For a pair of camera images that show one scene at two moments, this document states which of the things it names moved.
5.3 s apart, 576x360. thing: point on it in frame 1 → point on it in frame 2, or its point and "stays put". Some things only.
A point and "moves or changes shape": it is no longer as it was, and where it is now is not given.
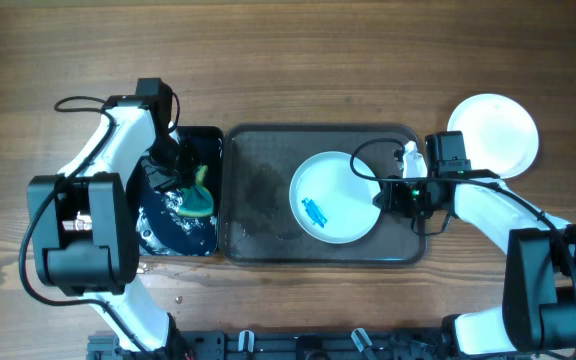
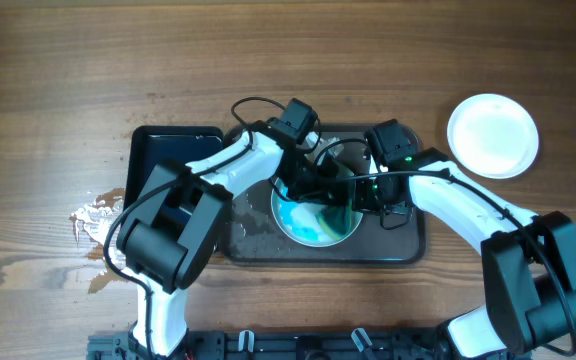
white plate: (330, 202) moves or changes shape
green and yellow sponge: (197, 200) moves or changes shape
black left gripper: (185, 177) → (321, 191)
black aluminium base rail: (286, 344) stays put
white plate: (499, 133) stays put
